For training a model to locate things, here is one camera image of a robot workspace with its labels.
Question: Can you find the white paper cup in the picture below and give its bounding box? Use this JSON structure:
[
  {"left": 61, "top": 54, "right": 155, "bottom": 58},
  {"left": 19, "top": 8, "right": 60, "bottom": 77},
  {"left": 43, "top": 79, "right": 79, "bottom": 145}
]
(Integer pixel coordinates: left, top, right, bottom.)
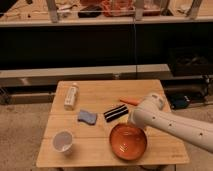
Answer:
[{"left": 52, "top": 131, "right": 73, "bottom": 155}]

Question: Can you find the blue sponge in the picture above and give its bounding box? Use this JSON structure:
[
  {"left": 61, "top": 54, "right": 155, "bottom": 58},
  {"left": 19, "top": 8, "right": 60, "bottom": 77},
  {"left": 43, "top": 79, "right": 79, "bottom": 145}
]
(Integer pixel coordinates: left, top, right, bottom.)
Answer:
[{"left": 77, "top": 110, "right": 97, "bottom": 125}]

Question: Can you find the wooden table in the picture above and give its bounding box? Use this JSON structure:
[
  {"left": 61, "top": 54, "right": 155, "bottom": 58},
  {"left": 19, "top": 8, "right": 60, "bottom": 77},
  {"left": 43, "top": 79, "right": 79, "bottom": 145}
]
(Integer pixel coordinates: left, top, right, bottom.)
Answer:
[{"left": 35, "top": 79, "right": 191, "bottom": 169}]

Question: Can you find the white plastic bottle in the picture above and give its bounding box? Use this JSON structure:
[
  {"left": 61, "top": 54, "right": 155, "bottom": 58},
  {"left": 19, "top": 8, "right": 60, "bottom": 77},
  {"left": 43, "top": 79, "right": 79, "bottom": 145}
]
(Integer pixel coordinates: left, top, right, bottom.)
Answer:
[{"left": 64, "top": 83, "right": 79, "bottom": 110}]

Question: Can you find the black object on floor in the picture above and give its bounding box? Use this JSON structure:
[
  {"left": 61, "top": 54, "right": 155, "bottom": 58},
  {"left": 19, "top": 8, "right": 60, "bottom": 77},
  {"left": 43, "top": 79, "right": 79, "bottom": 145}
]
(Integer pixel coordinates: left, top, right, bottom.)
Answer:
[{"left": 169, "top": 95, "right": 189, "bottom": 110}]

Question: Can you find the orange ceramic bowl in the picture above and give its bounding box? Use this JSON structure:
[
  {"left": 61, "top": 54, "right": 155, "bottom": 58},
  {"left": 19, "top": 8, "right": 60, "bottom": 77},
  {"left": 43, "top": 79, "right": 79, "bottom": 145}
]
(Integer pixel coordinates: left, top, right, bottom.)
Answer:
[{"left": 109, "top": 123, "right": 147, "bottom": 161}]

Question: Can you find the black cable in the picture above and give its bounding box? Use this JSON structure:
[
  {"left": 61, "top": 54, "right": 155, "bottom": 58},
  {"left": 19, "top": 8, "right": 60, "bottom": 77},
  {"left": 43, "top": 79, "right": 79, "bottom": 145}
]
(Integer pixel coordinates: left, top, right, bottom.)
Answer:
[{"left": 133, "top": 16, "right": 139, "bottom": 80}]

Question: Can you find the orange toy carrot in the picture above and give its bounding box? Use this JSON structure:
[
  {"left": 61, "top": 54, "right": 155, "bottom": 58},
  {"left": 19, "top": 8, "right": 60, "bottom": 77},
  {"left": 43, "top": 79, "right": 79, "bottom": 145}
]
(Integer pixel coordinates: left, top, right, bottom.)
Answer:
[{"left": 119, "top": 98, "right": 140, "bottom": 106}]

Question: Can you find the red cloth in background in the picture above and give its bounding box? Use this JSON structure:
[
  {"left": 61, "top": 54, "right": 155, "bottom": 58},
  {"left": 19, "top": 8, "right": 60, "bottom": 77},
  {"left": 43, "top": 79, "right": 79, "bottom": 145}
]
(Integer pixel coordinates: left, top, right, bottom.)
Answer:
[{"left": 101, "top": 0, "right": 134, "bottom": 17}]

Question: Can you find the black white striped block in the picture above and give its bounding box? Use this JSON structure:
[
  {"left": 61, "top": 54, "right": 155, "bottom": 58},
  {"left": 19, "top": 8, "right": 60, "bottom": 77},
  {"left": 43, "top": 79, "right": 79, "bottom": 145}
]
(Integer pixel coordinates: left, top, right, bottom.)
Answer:
[{"left": 103, "top": 104, "right": 129, "bottom": 122}]

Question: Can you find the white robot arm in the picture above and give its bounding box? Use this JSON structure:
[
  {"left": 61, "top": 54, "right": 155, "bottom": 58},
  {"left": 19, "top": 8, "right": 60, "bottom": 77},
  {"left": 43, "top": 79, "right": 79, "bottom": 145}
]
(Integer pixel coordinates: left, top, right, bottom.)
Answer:
[{"left": 128, "top": 93, "right": 213, "bottom": 153}]

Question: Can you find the long wooden bench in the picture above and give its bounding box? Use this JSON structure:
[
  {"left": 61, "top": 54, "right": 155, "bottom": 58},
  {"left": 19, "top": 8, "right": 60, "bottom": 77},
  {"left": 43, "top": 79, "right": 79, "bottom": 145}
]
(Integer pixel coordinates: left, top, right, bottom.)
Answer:
[{"left": 0, "top": 64, "right": 171, "bottom": 87}]

